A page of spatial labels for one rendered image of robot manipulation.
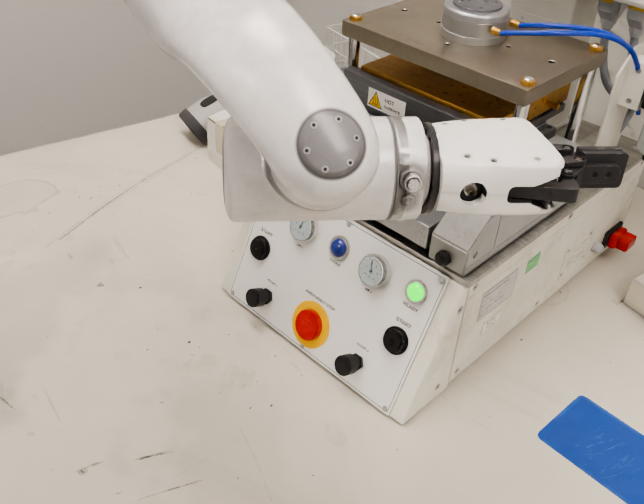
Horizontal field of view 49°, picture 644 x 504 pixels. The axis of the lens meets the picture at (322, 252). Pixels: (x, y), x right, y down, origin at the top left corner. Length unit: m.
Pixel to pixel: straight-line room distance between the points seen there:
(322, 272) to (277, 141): 0.45
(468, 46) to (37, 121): 1.71
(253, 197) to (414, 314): 0.34
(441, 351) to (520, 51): 0.36
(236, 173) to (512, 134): 0.23
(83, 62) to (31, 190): 1.09
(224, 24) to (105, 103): 1.92
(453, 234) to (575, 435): 0.29
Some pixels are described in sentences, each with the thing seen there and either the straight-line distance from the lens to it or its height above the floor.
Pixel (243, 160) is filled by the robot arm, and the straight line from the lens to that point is 0.53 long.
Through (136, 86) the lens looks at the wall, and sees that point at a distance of 2.44.
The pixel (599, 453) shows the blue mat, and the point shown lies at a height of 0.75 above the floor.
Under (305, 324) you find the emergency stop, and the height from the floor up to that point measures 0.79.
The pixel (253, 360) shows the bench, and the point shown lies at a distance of 0.93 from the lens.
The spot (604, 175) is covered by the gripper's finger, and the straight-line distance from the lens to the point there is 0.64.
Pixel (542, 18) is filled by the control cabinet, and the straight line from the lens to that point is 1.06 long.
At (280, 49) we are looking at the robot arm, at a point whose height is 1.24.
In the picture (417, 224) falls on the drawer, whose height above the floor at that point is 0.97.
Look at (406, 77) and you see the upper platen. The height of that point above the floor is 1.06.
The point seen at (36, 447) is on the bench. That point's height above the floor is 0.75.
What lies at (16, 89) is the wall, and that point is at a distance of 2.32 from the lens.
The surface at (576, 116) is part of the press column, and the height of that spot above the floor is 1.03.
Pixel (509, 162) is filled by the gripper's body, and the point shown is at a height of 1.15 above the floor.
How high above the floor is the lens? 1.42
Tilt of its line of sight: 37 degrees down
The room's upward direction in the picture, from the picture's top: 3 degrees clockwise
